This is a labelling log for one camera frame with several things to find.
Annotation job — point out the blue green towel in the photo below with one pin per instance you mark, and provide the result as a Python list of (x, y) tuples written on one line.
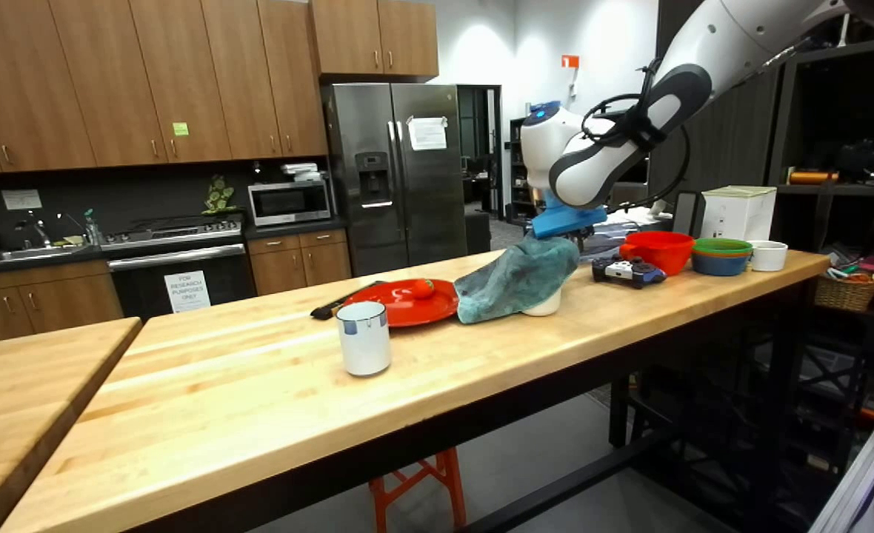
[(514, 277)]

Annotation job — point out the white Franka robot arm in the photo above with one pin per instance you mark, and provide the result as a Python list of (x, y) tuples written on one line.
[(614, 138)]

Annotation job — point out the red plate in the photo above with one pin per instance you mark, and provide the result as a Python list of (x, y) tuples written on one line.
[(394, 310)]

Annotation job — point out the small red toy fruit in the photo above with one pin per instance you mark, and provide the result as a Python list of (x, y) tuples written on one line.
[(420, 288)]

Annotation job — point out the stainless steel refrigerator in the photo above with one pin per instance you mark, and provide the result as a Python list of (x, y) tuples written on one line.
[(394, 196)]

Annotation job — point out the white can blue rim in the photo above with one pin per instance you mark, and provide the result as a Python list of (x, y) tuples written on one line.
[(364, 342)]

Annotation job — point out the black knife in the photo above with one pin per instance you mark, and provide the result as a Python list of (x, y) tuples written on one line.
[(331, 307)]

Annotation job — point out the white cup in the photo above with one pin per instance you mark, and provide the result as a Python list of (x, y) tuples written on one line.
[(543, 307)]

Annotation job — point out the white paper sheet on refrigerator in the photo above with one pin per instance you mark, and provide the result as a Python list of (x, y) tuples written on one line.
[(426, 134)]

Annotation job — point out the small brown base cabinet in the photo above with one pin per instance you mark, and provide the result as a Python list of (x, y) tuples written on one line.
[(296, 260)]

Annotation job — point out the silver microwave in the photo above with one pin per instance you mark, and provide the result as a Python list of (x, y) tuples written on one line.
[(287, 203)]

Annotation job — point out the white printed paper pile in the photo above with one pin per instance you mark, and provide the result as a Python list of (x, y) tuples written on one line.
[(631, 215)]

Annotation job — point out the wooden stool red legs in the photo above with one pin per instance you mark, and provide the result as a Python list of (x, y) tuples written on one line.
[(447, 485)]

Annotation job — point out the red bowl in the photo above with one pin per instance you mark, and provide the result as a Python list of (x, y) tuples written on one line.
[(657, 254)]

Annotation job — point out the small green plant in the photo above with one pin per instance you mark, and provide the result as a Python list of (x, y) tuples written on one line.
[(219, 196)]

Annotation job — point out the white paper sign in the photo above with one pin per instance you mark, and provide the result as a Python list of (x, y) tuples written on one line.
[(188, 292)]

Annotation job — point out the black speaker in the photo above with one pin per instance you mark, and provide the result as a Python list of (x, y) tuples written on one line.
[(684, 211)]

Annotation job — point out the black oven with stove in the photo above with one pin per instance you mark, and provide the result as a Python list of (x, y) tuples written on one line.
[(171, 267)]

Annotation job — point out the blue bowl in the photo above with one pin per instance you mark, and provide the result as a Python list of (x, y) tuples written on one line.
[(721, 264)]

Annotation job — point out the green bowl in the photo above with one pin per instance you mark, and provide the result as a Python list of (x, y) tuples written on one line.
[(723, 248)]

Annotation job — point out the green sticky note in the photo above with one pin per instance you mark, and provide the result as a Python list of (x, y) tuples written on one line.
[(179, 128)]

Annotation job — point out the white cardboard box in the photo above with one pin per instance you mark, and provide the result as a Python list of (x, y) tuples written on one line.
[(739, 211)]

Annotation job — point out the small white bowl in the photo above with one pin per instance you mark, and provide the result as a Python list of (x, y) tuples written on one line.
[(767, 257)]

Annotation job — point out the wide brown base cabinet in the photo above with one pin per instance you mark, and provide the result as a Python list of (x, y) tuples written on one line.
[(29, 301)]

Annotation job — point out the wicker basket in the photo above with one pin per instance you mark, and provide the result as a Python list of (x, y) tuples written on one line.
[(848, 292)]

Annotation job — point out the black shelf unit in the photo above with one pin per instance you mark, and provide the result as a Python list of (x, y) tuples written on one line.
[(851, 119)]

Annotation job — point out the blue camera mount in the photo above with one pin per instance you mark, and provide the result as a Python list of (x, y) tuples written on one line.
[(567, 217)]

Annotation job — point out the short brown wall cabinets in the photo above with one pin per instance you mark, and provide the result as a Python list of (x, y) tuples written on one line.
[(371, 33)]

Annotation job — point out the long brown wall cabinets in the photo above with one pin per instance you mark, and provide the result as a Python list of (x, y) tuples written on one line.
[(109, 79)]

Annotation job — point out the white wall plate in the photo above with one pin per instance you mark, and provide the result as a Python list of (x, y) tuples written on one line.
[(20, 199)]

